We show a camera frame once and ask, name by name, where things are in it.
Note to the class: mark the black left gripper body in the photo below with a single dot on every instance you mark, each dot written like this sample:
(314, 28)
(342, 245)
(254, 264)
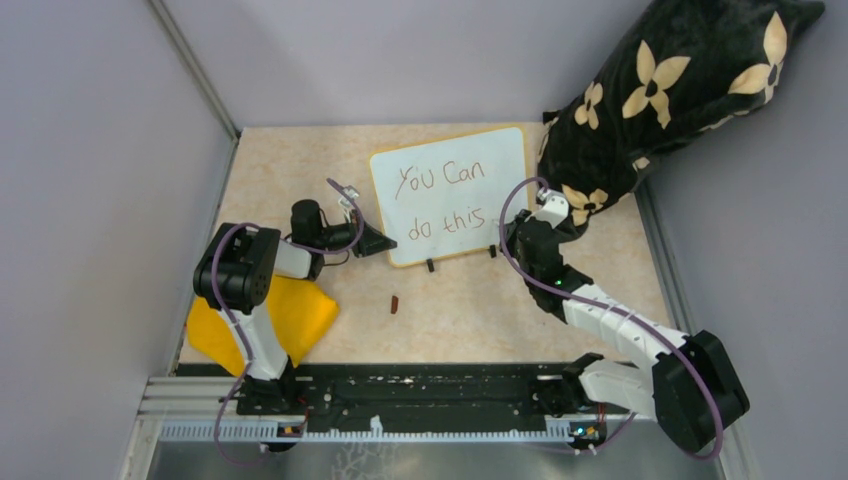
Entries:
(339, 237)

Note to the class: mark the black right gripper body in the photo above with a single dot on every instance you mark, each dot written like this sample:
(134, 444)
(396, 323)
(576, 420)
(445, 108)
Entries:
(512, 243)

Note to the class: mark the yellow-framed whiteboard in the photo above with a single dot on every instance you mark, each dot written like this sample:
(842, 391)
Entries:
(444, 198)

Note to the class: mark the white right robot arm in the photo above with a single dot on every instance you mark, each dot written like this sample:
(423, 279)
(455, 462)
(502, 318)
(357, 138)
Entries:
(686, 383)

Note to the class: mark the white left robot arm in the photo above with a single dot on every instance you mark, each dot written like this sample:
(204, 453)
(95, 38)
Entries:
(257, 308)

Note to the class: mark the yellow folded cloth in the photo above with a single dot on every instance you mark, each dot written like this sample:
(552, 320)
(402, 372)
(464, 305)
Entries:
(300, 313)

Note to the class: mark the black floral pillow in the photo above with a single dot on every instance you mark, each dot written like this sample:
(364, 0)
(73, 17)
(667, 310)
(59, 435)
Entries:
(683, 69)

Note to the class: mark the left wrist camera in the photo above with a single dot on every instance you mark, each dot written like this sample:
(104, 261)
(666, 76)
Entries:
(348, 193)

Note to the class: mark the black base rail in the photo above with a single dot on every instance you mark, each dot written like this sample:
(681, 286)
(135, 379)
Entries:
(381, 403)

